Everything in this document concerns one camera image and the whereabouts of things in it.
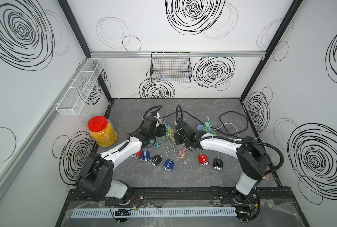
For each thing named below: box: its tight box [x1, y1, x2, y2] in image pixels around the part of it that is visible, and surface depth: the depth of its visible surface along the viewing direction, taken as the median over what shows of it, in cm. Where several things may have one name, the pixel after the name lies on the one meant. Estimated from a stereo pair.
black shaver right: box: [212, 157, 223, 171], surface depth 84 cm
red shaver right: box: [198, 154, 209, 167], surface depth 86 cm
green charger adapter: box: [202, 121, 211, 133], surface depth 98 cm
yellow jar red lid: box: [87, 115, 118, 148], surface depth 86 cm
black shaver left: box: [149, 154, 162, 167], surface depth 86 cm
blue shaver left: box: [140, 148, 151, 162], surface depth 88 cm
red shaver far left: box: [134, 150, 143, 159], surface depth 88 cm
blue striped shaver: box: [163, 158, 175, 172], surface depth 84 cm
